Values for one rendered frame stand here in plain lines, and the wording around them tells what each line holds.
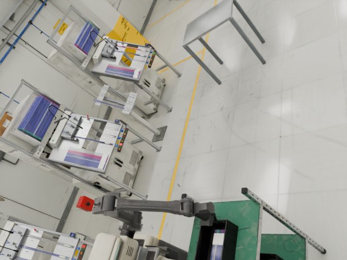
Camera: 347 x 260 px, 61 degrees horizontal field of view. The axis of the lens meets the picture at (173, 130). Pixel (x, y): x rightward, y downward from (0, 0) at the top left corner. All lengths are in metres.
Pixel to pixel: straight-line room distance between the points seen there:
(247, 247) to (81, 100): 4.87
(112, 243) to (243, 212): 0.75
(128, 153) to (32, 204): 1.86
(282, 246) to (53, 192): 4.03
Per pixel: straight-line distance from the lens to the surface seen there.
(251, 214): 1.70
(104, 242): 1.80
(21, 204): 5.22
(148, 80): 4.88
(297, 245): 2.22
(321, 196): 2.67
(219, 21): 3.57
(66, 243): 3.42
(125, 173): 4.15
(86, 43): 4.57
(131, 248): 1.94
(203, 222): 1.63
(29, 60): 5.83
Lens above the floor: 2.33
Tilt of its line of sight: 33 degrees down
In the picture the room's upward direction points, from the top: 52 degrees counter-clockwise
